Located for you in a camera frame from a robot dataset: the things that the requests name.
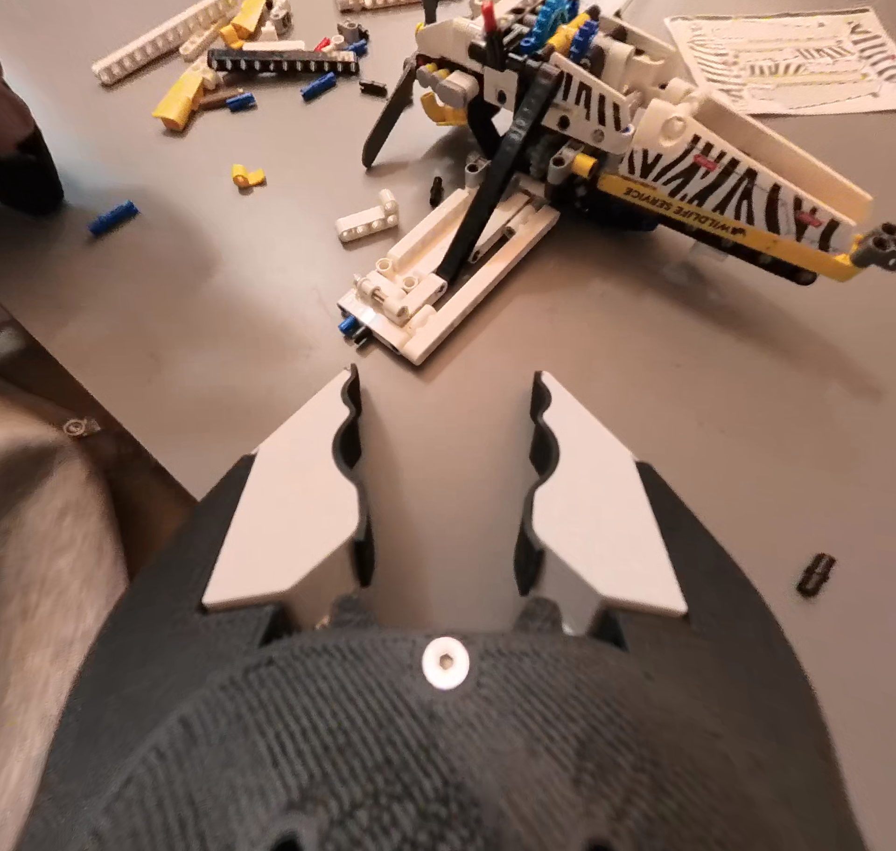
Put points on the zebra sticker sheet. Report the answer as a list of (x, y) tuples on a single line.
[(770, 60)]

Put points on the black lego pin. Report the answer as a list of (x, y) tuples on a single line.
[(815, 574), (436, 190)]

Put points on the blue lego pin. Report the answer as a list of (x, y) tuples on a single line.
[(112, 218)]

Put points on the white angled lego beam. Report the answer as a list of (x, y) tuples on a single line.
[(364, 223)]

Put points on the person's grey fleece garment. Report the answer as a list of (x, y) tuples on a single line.
[(49, 585)]

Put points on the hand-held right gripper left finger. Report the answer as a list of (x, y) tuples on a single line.
[(280, 515)]

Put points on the small yellow lego piece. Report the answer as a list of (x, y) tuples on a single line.
[(248, 176)]

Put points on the pile of loose lego pieces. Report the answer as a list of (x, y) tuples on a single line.
[(280, 60)]

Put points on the zebra striped lego helicopter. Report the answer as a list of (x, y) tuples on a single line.
[(700, 158)]

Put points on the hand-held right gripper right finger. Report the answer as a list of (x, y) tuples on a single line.
[(602, 529)]

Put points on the white lego panel assembly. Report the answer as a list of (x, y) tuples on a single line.
[(511, 249)]

